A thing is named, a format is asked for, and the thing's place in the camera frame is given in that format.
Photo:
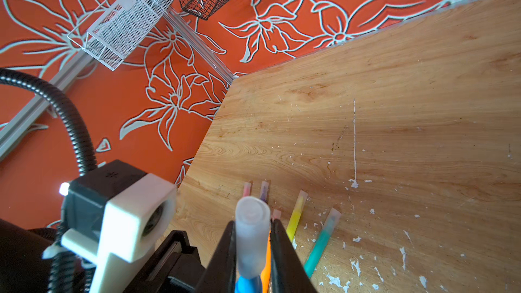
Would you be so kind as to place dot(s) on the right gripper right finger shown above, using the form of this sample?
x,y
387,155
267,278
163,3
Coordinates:
x,y
287,272

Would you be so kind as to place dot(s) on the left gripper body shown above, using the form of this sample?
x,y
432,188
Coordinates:
x,y
174,267

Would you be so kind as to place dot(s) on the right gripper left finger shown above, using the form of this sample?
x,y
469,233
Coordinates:
x,y
220,275

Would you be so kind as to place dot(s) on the orange highlighter pen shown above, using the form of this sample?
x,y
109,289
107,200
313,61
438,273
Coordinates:
x,y
266,273

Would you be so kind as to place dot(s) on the green highlighter pen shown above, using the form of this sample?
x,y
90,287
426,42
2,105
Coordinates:
x,y
322,242

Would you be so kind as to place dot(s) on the blue highlighter pen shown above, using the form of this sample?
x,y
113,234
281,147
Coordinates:
x,y
253,285

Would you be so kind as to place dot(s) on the yellow highlighter pen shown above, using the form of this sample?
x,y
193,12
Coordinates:
x,y
296,215

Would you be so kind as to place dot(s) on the clear pen cap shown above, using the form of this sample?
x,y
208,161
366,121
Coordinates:
x,y
252,221

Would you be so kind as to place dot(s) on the purple highlighter pen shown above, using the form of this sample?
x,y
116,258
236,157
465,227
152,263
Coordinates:
x,y
264,191

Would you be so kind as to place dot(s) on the pink highlighter pen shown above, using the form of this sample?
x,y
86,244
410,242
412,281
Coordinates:
x,y
247,189

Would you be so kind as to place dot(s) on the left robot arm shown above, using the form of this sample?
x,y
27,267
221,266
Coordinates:
x,y
22,266

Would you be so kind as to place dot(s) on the white mesh basket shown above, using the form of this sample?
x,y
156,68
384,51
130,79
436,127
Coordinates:
x,y
113,30

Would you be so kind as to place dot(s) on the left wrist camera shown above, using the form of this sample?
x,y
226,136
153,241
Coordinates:
x,y
114,215

